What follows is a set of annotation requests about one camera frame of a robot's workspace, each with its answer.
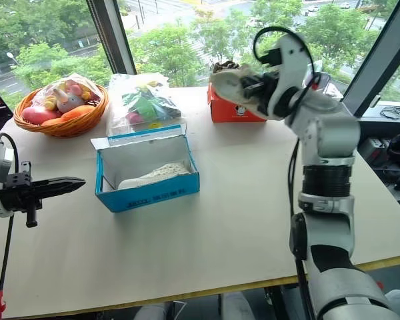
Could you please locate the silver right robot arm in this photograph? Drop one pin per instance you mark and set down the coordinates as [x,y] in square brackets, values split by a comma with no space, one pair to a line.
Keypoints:
[333,133]

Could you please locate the black and red device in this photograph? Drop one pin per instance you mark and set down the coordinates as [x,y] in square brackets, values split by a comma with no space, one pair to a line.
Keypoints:
[373,148]

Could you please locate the blue cardboard shoebox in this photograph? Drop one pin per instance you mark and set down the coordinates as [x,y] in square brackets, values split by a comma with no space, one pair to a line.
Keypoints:
[146,196]

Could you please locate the clear bag of colourful toys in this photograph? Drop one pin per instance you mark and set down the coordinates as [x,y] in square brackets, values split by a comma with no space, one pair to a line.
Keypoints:
[143,103]

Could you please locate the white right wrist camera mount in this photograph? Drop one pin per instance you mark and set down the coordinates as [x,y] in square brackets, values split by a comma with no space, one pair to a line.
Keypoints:
[291,53]

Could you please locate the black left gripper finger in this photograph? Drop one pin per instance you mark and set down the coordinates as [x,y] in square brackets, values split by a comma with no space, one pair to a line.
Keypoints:
[55,191]
[61,181]

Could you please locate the orange plush toy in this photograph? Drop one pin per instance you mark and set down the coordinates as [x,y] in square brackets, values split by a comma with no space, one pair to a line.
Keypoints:
[78,112]

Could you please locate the orange woven basket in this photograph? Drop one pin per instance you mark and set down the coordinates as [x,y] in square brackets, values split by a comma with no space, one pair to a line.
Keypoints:
[61,130]

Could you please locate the brown crumpled item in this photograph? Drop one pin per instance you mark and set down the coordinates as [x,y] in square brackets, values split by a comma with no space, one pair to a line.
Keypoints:
[225,66]

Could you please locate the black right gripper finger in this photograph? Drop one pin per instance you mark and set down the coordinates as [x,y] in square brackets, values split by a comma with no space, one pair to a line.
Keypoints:
[251,81]
[261,105]

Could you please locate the black window frame post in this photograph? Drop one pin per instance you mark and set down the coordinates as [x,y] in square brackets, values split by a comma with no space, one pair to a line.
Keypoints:
[111,36]

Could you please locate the clear bag of plush toys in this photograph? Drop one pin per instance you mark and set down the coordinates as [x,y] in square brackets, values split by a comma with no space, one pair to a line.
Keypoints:
[83,86]

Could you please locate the orange cardboard shoebox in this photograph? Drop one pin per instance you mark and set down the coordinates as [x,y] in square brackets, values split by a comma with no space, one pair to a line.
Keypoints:
[228,111]

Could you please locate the white knit shoe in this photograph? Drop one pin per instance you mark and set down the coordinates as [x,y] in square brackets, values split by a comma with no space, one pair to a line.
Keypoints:
[230,88]
[156,175]

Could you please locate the grey rounded shape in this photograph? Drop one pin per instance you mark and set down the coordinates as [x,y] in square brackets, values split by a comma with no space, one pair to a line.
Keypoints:
[151,311]
[236,305]

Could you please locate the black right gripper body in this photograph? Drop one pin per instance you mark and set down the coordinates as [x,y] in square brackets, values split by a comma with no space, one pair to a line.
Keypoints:
[266,88]

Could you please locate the grey unicorn plush toy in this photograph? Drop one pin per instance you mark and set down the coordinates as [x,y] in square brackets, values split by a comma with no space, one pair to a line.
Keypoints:
[66,98]

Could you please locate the pink plush toy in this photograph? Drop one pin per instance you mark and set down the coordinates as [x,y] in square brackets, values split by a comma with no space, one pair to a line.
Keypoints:
[38,115]

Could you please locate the dark grey window frame post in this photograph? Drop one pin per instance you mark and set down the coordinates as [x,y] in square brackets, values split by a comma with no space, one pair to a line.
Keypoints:
[376,53]

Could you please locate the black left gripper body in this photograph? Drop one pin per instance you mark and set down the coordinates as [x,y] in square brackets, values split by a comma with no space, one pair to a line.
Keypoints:
[16,195]

